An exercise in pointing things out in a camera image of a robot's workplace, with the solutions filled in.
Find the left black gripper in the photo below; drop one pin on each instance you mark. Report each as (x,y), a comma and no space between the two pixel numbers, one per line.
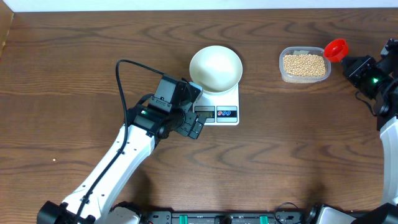
(189,117)

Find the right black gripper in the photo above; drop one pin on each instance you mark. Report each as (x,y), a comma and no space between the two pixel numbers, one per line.
(354,73)

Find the red plastic measuring scoop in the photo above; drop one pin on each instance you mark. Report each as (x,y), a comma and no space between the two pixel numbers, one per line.
(336,50)

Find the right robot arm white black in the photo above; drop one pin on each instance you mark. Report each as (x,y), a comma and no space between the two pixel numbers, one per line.
(385,110)

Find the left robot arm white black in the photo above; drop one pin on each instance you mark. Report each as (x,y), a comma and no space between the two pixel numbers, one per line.
(92,201)

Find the white digital kitchen scale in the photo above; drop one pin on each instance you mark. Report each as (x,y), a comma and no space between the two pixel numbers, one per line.
(220,109)

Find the white bowl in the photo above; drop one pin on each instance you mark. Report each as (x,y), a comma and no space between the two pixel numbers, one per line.
(216,69)

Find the clear plastic container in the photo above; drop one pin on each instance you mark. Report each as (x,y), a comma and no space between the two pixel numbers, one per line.
(298,51)

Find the soybeans pile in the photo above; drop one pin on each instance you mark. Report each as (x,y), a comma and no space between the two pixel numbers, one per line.
(304,65)

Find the cardboard box edge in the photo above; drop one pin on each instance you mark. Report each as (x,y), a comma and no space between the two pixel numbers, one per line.
(6,19)

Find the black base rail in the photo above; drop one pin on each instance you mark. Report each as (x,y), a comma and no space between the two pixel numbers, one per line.
(217,217)

